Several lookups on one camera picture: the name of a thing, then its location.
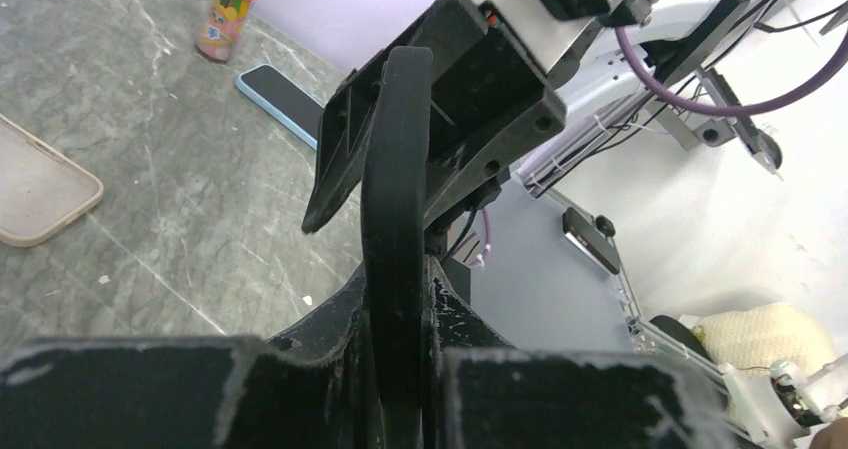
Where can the aluminium frame rail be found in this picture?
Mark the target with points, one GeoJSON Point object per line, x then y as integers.
{"type": "Point", "coordinates": [768, 405]}

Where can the cream padded object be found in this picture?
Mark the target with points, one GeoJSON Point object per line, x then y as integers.
{"type": "Point", "coordinates": [755, 339]}

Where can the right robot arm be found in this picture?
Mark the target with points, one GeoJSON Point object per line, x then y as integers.
{"type": "Point", "coordinates": [671, 57]}

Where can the pink capped small bottle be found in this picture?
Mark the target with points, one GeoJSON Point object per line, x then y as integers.
{"type": "Point", "coordinates": [221, 29]}

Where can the black box on rail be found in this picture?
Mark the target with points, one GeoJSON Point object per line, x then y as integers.
{"type": "Point", "coordinates": [584, 235]}

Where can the beige phone case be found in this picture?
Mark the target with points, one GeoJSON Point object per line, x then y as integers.
{"type": "Point", "coordinates": [42, 191]}

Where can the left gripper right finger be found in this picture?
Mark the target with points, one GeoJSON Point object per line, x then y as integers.
{"type": "Point", "coordinates": [485, 393]}

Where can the phone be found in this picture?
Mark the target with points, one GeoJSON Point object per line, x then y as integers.
{"type": "Point", "coordinates": [283, 100]}
{"type": "Point", "coordinates": [393, 192]}

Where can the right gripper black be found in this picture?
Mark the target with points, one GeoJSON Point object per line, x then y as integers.
{"type": "Point", "coordinates": [490, 104]}

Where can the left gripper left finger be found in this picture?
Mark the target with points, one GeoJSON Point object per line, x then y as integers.
{"type": "Point", "coordinates": [299, 389]}

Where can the phone in blue case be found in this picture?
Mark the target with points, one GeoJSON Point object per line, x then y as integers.
{"type": "Point", "coordinates": [283, 100]}

